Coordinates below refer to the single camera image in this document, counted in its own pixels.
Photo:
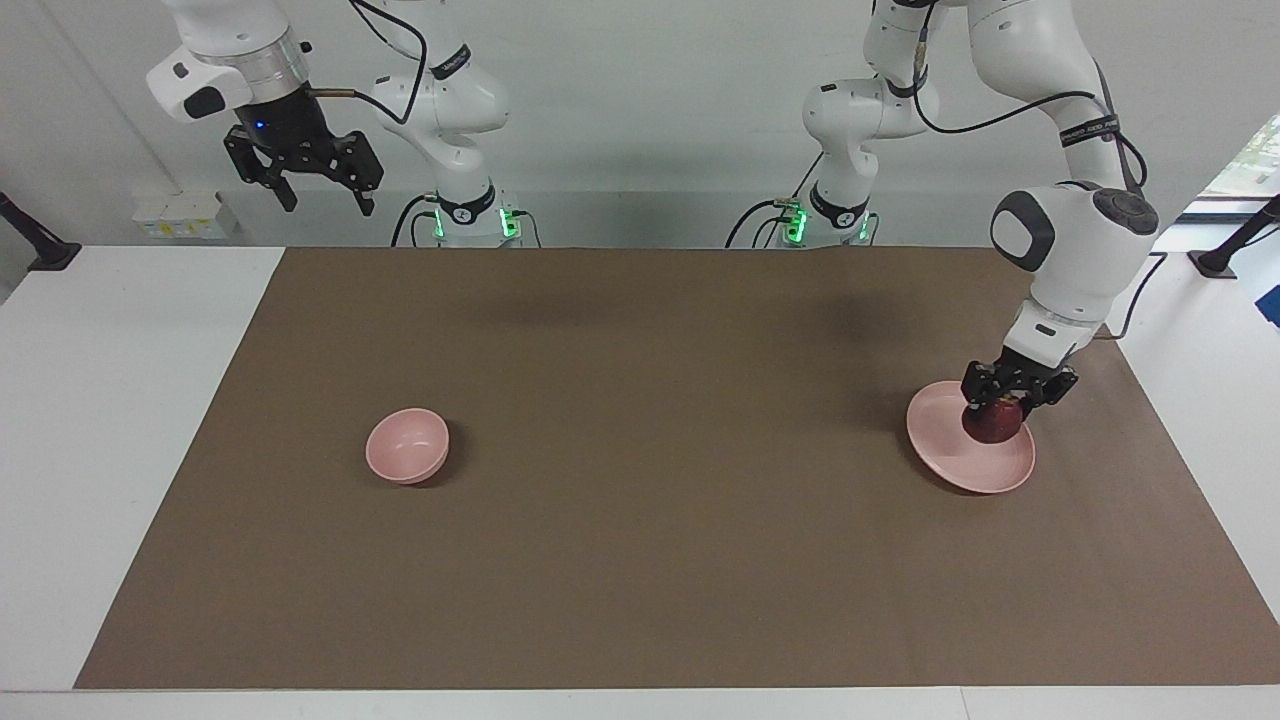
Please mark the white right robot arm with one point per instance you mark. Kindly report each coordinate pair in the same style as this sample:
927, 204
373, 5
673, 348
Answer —
450, 100

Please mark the brown table mat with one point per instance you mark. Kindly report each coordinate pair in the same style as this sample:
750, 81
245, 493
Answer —
660, 520

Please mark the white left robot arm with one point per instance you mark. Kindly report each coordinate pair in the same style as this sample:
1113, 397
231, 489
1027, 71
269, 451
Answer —
1080, 240

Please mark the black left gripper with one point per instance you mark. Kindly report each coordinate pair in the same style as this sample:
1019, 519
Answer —
1020, 375

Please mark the window with dark frame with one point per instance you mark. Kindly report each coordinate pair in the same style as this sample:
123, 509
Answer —
1240, 190

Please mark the black clamp stand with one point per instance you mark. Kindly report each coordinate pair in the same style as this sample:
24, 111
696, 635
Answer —
1225, 255
45, 250

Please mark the dark red apple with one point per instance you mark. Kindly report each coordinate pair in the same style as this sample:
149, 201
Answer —
995, 425

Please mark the blue object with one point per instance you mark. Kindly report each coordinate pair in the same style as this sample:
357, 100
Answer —
1270, 305

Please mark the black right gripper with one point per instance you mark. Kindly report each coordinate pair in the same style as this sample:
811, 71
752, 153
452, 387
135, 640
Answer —
285, 125

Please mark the pink plate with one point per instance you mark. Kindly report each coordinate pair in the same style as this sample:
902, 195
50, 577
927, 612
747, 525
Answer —
975, 465

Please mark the white wall socket box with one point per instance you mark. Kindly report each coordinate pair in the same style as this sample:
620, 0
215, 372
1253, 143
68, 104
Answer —
185, 215

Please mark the pink bowl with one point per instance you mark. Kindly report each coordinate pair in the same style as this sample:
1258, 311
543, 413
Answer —
405, 447

